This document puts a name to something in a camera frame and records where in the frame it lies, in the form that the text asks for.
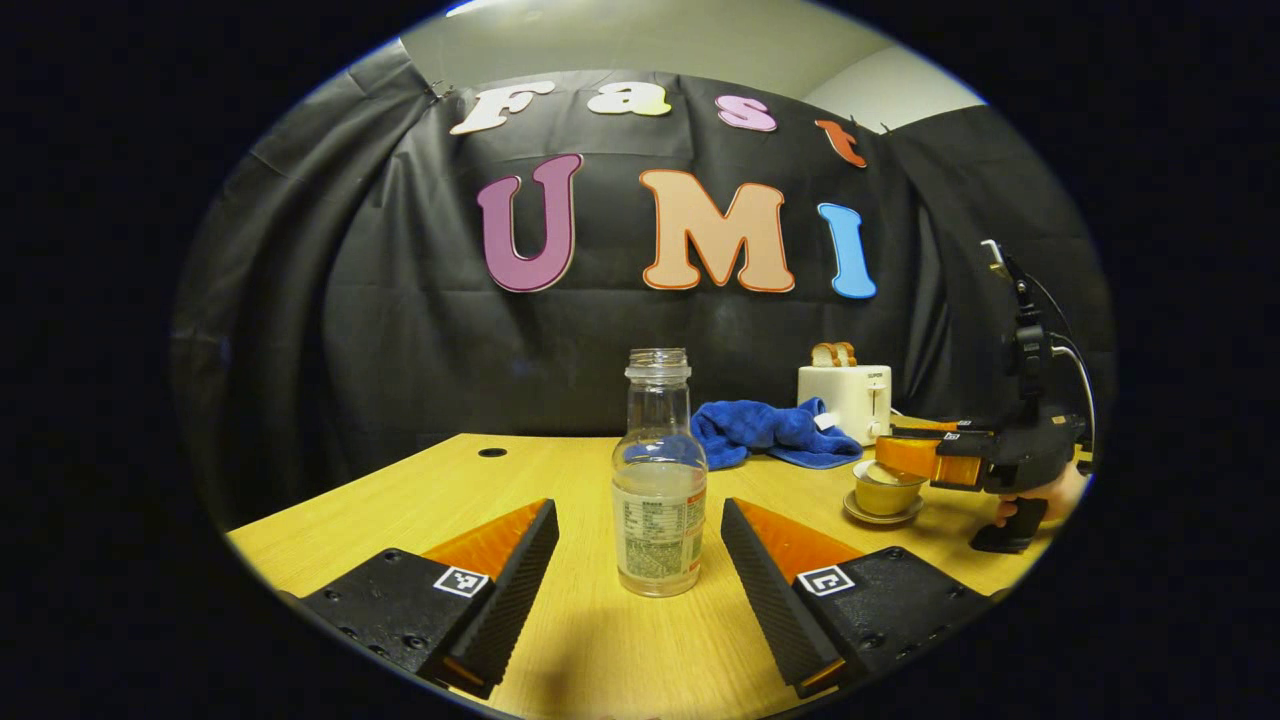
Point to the cream ceramic teacup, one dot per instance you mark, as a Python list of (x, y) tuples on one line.
[(885, 497)]

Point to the cream ceramic saucer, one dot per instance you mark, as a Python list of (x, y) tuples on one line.
[(880, 519)]

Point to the blue towel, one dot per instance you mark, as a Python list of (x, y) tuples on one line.
[(760, 430)]

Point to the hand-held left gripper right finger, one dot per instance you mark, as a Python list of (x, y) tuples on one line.
[(765, 600)]

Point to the cream teacup lid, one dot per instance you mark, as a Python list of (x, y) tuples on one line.
[(880, 474)]

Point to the white toaster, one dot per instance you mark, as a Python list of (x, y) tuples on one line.
[(845, 395)]

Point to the toast bread slice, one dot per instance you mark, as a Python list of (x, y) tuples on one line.
[(847, 353), (824, 355)]

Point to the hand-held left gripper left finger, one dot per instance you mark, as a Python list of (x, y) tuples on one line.
[(512, 595)]

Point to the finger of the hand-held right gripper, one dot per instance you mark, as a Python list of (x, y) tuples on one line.
[(925, 424), (925, 460)]

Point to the clear plastic water bottle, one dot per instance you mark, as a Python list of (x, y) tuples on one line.
[(660, 520)]

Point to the black backdrop cloth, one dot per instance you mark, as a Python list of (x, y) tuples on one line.
[(420, 350)]

